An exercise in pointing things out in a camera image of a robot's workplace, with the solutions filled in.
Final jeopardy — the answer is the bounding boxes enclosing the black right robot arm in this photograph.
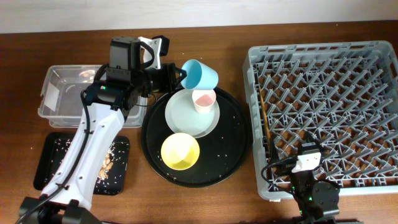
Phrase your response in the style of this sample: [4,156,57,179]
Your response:
[261,133,340,223]

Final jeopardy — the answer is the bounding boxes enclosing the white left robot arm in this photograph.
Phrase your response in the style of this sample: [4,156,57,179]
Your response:
[17,35,187,223]

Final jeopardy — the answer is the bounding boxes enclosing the light blue cup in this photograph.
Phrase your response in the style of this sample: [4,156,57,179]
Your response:
[181,59,219,90]

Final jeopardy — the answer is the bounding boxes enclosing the light grey plate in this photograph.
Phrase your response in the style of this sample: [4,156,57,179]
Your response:
[165,89,220,138]

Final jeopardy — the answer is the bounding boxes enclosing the food scraps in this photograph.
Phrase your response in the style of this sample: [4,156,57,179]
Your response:
[98,145,115,180]

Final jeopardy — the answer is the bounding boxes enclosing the wooden chopstick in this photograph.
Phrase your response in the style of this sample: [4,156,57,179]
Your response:
[259,90,271,150]

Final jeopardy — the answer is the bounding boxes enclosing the pink cup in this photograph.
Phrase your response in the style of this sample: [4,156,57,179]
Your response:
[192,90,216,114]

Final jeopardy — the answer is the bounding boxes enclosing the round black serving tray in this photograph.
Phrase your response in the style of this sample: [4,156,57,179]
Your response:
[141,88,251,188]

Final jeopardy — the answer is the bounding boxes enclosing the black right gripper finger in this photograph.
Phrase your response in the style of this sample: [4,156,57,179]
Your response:
[269,140,279,164]
[306,132,320,146]

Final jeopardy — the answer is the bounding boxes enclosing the grey dishwasher rack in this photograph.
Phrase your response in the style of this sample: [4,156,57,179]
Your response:
[243,40,397,201]

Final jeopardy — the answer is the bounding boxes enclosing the black rectangular waste tray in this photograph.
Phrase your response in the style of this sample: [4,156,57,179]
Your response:
[33,132,130,195]

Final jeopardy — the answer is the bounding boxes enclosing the clear plastic waste bin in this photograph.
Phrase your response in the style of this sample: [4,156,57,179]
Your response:
[37,64,148,129]

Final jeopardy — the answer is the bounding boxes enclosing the yellow bowl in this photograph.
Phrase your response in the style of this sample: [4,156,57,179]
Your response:
[160,133,200,170]

